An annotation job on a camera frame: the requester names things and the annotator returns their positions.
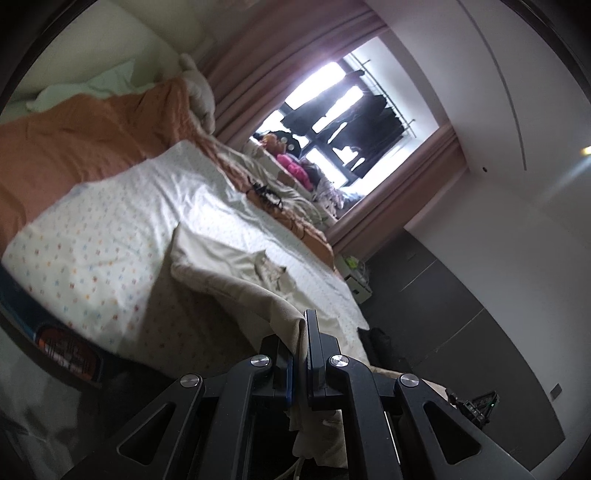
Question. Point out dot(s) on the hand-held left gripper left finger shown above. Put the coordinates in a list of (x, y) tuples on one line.
[(285, 383)]

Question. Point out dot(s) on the beige jacket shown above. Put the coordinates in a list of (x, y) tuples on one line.
[(221, 263)]

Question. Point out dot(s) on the crumpled beige duvet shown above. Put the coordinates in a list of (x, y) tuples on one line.
[(258, 166)]

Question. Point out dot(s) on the metal clothes rail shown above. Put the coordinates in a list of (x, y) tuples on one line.
[(369, 69)]

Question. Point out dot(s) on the black folded garment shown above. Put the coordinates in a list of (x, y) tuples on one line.
[(376, 344)]

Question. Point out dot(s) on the white nightstand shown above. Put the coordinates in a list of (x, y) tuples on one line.
[(358, 281)]

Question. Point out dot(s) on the white pillow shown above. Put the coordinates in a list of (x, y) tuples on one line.
[(106, 83)]

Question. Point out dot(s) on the green item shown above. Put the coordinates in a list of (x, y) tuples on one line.
[(350, 263)]

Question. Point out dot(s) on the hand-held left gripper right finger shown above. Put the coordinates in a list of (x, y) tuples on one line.
[(314, 364)]

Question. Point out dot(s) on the pile of floral clothes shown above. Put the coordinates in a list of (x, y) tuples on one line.
[(328, 196)]

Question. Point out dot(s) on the brown plush toy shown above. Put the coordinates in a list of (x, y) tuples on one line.
[(272, 144)]

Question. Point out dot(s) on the black plush toy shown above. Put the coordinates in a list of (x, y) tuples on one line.
[(286, 141)]

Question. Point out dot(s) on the white dotted blanket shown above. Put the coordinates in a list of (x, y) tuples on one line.
[(138, 217)]

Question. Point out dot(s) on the grey wall socket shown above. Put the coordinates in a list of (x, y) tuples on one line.
[(556, 391)]

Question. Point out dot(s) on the row of dark hanging clothes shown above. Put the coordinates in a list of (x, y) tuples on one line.
[(369, 120)]

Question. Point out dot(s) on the grey plush toy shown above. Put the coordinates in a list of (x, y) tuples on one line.
[(198, 92)]

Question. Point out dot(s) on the cream headboard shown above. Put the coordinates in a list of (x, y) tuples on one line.
[(92, 32)]

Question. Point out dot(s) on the pink plush cloth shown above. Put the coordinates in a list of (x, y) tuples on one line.
[(293, 168)]

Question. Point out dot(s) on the orange blanket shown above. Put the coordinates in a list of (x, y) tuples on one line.
[(83, 134)]

